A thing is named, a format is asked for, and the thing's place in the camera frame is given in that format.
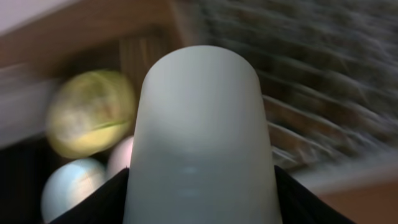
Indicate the white plastic cup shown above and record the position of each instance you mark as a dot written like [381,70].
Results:
[201,150]

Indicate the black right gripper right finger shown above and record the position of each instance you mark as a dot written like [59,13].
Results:
[299,206]

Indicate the grey dishwasher rack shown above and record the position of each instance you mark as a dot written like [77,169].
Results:
[328,73]

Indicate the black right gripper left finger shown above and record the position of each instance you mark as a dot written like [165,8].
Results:
[104,206]

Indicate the light blue bowl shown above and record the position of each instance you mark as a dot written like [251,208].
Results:
[69,185]

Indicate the yellow plate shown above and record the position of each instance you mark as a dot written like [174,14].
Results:
[90,113]

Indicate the white bowl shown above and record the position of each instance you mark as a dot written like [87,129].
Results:
[120,157]

